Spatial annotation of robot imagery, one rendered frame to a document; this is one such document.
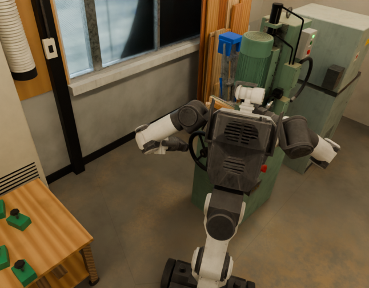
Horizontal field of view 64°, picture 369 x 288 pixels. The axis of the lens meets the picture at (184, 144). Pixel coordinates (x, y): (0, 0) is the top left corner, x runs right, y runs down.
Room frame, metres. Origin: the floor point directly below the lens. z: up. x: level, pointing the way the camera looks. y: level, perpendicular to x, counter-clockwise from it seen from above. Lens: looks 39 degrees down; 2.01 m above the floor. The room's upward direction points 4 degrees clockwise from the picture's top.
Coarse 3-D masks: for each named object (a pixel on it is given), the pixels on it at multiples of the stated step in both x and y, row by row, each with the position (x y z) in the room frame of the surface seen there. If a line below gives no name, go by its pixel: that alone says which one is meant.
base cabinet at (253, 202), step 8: (200, 144) 1.69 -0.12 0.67; (280, 152) 1.76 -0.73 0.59; (200, 160) 1.67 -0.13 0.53; (272, 160) 1.68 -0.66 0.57; (280, 160) 1.80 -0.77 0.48; (200, 168) 1.66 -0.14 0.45; (272, 168) 1.72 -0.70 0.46; (200, 176) 1.66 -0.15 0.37; (264, 176) 1.64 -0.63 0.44; (272, 176) 1.76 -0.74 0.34; (200, 184) 1.65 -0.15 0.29; (208, 184) 1.60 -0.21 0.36; (264, 184) 1.68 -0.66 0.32; (272, 184) 1.80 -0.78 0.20; (192, 192) 1.70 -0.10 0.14; (200, 192) 1.64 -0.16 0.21; (208, 192) 1.59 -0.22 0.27; (256, 192) 1.60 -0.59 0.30; (264, 192) 1.72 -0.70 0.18; (192, 200) 1.70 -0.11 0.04; (200, 200) 1.64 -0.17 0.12; (248, 200) 1.53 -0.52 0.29; (256, 200) 1.64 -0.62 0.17; (264, 200) 1.76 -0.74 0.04; (200, 208) 1.63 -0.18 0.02; (248, 208) 1.56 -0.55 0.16; (256, 208) 1.68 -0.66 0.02; (248, 216) 1.59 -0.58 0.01
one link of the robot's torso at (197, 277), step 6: (192, 258) 0.80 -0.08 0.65; (192, 264) 0.77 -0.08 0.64; (192, 270) 0.79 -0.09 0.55; (228, 270) 0.74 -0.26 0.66; (198, 276) 0.78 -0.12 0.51; (228, 276) 0.73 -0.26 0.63; (198, 282) 0.76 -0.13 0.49; (204, 282) 0.76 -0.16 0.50; (210, 282) 0.75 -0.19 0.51; (216, 282) 0.75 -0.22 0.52; (222, 282) 0.75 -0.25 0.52
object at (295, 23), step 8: (280, 16) 1.93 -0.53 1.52; (288, 24) 1.77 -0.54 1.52; (296, 24) 1.78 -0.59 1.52; (304, 24) 1.83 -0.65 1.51; (288, 32) 1.76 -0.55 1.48; (296, 32) 1.77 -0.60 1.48; (288, 40) 1.75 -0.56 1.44; (296, 40) 1.80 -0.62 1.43; (288, 48) 1.74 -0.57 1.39; (280, 56) 1.76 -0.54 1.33; (288, 56) 1.76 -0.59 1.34; (280, 64) 1.75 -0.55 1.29; (280, 72) 1.74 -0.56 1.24; (272, 88) 1.76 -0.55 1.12; (280, 88) 1.78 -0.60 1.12
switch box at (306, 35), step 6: (306, 30) 1.81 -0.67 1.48; (312, 30) 1.82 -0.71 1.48; (300, 36) 1.80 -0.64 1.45; (306, 36) 1.77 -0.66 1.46; (300, 42) 1.79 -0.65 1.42; (306, 42) 1.77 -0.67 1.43; (312, 42) 1.82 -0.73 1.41; (300, 48) 1.78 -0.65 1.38; (306, 48) 1.77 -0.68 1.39; (300, 54) 1.77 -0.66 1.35; (306, 54) 1.80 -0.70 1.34
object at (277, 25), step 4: (272, 4) 1.78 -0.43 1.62; (276, 4) 1.77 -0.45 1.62; (280, 4) 1.77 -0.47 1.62; (272, 8) 1.78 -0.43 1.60; (276, 8) 1.75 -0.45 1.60; (280, 8) 1.75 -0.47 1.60; (272, 12) 1.77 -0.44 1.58; (276, 12) 1.76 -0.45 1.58; (280, 12) 1.77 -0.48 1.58; (272, 16) 1.76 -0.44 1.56; (276, 16) 1.75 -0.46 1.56; (272, 20) 1.76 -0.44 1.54; (276, 20) 1.76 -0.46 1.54; (264, 24) 1.78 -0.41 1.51; (268, 24) 1.76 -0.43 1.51; (272, 24) 1.75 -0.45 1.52; (276, 24) 1.75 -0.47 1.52; (280, 24) 1.76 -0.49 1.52; (268, 28) 1.77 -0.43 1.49; (272, 28) 1.76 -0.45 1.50; (276, 28) 1.74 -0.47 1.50; (268, 32) 1.76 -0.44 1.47; (272, 32) 1.75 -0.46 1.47; (272, 36) 1.75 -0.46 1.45
